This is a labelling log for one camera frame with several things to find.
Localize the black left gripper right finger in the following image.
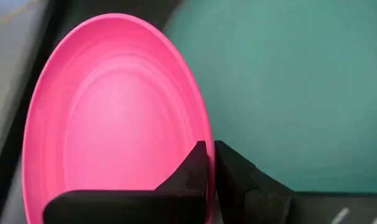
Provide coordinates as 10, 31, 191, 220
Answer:
214, 140, 294, 224

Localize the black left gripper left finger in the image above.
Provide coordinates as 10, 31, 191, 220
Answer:
43, 140, 210, 224

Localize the pink plastic plate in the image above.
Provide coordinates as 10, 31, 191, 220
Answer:
21, 12, 216, 224

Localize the teal green plastic plate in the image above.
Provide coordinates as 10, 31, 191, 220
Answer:
162, 0, 377, 194

